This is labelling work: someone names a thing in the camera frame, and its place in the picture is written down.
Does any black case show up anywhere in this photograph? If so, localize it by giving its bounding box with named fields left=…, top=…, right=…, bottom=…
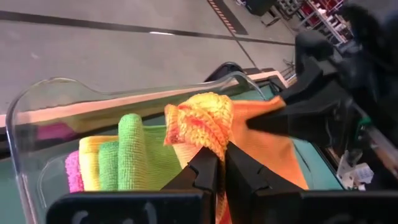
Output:
left=245, top=0, right=278, bottom=17

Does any red parts shelving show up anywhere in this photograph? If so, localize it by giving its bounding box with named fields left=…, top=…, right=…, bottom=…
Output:
left=276, top=0, right=354, bottom=45

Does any clear plastic bin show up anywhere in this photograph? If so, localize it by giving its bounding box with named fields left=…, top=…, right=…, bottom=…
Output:
left=5, top=70, right=269, bottom=224

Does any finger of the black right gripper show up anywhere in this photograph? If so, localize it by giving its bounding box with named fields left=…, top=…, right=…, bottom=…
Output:
left=277, top=58, right=339, bottom=105
left=246, top=92, right=346, bottom=147

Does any white plastic bag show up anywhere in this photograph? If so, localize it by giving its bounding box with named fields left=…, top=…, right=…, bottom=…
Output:
left=336, top=149, right=375, bottom=192

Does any pink microfiber towel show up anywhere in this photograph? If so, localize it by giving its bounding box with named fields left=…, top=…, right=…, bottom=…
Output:
left=64, top=150, right=86, bottom=194

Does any orange microfiber towel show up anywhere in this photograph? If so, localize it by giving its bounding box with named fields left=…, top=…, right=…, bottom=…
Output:
left=164, top=91, right=310, bottom=224

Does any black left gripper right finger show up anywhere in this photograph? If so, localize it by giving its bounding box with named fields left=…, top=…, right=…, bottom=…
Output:
left=224, top=141, right=304, bottom=191

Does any black frame clamp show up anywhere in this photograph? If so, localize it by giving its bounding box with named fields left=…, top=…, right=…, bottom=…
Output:
left=205, top=61, right=247, bottom=83

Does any yellow microfiber towel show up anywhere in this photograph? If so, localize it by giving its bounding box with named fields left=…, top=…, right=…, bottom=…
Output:
left=78, top=134, right=120, bottom=192

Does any green microfiber towel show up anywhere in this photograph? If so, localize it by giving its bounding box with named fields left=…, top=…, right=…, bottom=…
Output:
left=98, top=113, right=183, bottom=192

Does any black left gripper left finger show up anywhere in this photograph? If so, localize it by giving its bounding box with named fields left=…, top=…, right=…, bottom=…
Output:
left=161, top=146, right=220, bottom=191

